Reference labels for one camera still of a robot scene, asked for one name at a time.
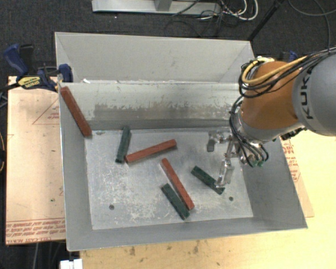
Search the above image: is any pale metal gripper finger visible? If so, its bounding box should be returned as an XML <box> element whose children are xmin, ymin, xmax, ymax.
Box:
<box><xmin>216</xmin><ymin>161</ymin><xmax>228</xmax><ymax>187</ymax></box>
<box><xmin>224</xmin><ymin>164</ymin><xmax>235</xmax><ymax>185</ymax></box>

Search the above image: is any dark green flat block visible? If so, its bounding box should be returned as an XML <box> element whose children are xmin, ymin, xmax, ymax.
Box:
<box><xmin>160</xmin><ymin>183</ymin><xmax>190</xmax><ymax>221</ymax></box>
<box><xmin>115</xmin><ymin>126</ymin><xmax>132</xmax><ymax>164</ymax></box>
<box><xmin>190</xmin><ymin>165</ymin><xmax>226</xmax><ymax>196</ymax></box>

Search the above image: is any red-brown flat block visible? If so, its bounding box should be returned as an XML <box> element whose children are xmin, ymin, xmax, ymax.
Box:
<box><xmin>124</xmin><ymin>138</ymin><xmax>178</xmax><ymax>164</ymax></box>
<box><xmin>159</xmin><ymin>157</ymin><xmax>196</xmax><ymax>211</ymax></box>
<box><xmin>60</xmin><ymin>86</ymin><xmax>92</xmax><ymax>137</ymax></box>

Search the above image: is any grey metal bin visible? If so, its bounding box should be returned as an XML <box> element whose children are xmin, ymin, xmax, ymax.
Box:
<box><xmin>54</xmin><ymin>31</ymin><xmax>308</xmax><ymax>252</ymax></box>

